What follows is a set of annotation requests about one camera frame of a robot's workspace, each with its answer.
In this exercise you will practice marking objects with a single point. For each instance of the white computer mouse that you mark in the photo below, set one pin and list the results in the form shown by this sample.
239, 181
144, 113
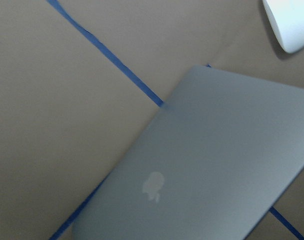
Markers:
286, 18

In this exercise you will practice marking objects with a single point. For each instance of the grey laptop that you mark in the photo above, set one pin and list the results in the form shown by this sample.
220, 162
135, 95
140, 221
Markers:
216, 156

